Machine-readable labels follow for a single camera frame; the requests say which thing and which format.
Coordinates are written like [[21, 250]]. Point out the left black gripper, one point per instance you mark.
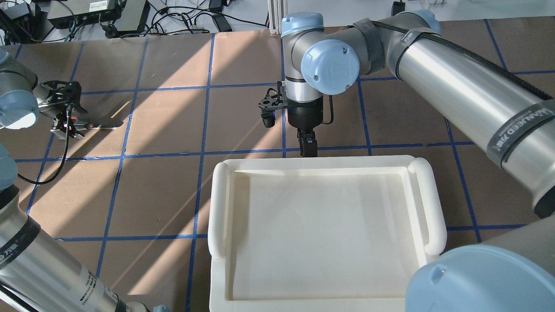
[[76, 118]]

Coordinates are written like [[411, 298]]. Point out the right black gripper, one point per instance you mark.
[[306, 117]]

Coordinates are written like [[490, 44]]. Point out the grey orange scissors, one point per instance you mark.
[[97, 126]]

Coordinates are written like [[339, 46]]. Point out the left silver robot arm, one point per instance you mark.
[[37, 274]]

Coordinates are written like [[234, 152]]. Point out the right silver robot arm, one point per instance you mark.
[[509, 119]]

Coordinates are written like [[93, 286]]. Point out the white plastic tray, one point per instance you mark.
[[327, 234]]

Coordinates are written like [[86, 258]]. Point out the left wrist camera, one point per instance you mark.
[[67, 99]]

